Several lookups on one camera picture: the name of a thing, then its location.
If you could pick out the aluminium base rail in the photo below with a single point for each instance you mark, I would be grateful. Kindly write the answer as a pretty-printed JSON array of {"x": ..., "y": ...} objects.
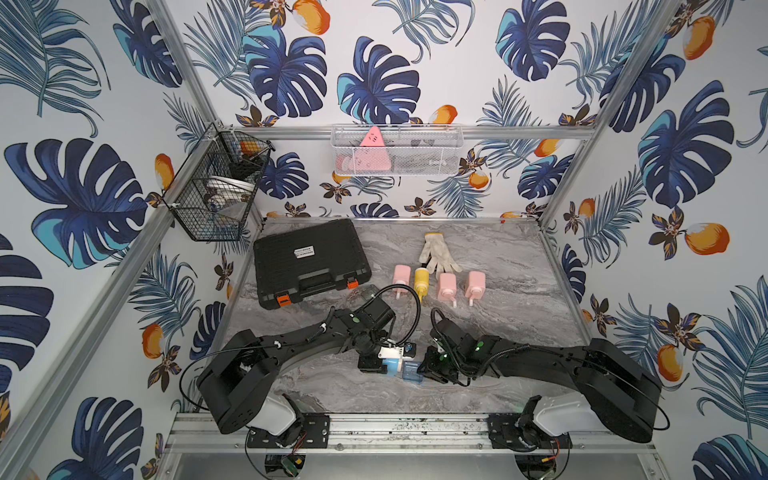
[{"x": 359, "y": 434}]

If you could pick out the grey clear sharpener tray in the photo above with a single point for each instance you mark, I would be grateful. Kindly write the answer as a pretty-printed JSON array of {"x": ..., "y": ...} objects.
[{"x": 368, "y": 292}]

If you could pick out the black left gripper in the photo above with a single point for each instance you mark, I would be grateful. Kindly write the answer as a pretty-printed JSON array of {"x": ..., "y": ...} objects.
[{"x": 372, "y": 362}]

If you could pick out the yellow pencil sharpener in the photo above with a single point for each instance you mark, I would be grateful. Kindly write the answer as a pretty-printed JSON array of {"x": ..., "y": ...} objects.
[{"x": 421, "y": 282}]

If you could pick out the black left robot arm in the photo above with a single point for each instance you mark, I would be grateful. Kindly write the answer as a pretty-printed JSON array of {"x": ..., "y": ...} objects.
[{"x": 235, "y": 383}]

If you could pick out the pink triangular object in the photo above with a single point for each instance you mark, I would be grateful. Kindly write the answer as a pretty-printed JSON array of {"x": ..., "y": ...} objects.
[{"x": 372, "y": 154}]

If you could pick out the pink pencil sharpener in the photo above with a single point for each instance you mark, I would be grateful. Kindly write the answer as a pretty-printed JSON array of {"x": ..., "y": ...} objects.
[
  {"x": 475, "y": 287},
  {"x": 402, "y": 275},
  {"x": 447, "y": 289}
]

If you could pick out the blue clear sharpener tray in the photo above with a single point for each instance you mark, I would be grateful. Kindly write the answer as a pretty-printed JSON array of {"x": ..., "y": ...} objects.
[{"x": 410, "y": 372}]

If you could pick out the white knit work glove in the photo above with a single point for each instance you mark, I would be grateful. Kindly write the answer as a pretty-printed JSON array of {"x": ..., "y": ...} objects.
[{"x": 435, "y": 256}]

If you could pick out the blue pencil sharpener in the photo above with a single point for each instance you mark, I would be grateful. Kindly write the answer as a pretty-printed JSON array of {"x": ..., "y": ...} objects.
[{"x": 393, "y": 366}]

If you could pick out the black wire basket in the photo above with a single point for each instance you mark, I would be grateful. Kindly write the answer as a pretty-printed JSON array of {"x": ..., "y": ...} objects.
[{"x": 212, "y": 196}]

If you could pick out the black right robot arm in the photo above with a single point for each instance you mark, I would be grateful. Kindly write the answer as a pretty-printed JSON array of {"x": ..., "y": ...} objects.
[{"x": 622, "y": 394}]

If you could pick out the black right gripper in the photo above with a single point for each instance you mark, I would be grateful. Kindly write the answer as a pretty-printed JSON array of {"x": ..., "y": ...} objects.
[{"x": 426, "y": 368}]

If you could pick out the black plastic tool case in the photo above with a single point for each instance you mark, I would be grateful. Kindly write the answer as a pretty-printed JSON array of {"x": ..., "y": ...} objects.
[{"x": 292, "y": 266}]

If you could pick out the clear wall-mounted shelf bin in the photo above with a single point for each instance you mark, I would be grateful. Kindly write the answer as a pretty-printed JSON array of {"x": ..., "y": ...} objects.
[{"x": 415, "y": 150}]

